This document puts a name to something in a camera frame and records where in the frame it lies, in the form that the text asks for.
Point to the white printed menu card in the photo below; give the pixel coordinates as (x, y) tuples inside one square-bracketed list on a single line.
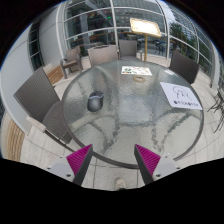
[(136, 70)]

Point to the gold menu lectern stand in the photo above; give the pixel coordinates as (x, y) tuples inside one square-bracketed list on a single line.
[(145, 28)]

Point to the grey wicker chair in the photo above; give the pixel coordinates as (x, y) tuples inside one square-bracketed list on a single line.
[(38, 100), (128, 48), (102, 55), (183, 66), (71, 60)]

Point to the black computer mouse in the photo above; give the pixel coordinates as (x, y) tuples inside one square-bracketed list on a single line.
[(95, 102)]

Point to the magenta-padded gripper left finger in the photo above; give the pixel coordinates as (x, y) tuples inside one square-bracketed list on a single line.
[(78, 160)]

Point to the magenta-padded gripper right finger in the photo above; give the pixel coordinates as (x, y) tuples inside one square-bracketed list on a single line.
[(148, 160)]

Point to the dark metal chair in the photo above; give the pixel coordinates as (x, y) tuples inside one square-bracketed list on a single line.
[(218, 106)]

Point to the wooden slatted bench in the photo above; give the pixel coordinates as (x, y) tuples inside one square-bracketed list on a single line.
[(15, 140), (55, 74)]

